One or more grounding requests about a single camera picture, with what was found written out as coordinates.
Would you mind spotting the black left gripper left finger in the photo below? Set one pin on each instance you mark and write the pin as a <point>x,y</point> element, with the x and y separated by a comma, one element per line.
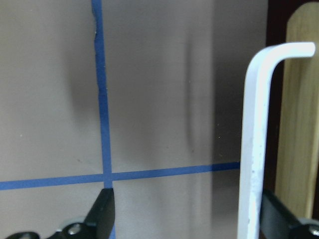
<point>98,223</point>

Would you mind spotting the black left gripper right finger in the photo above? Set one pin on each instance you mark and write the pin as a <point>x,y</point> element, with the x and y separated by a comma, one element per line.
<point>277,221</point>

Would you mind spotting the light wooden drawer front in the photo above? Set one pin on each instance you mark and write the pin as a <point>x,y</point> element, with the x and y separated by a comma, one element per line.
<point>298,149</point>

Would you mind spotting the white drawer handle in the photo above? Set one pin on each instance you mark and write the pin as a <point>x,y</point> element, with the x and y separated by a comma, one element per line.
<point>254,130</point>

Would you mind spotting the dark wooden drawer box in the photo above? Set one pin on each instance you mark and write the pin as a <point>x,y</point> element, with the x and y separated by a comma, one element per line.
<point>278,15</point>

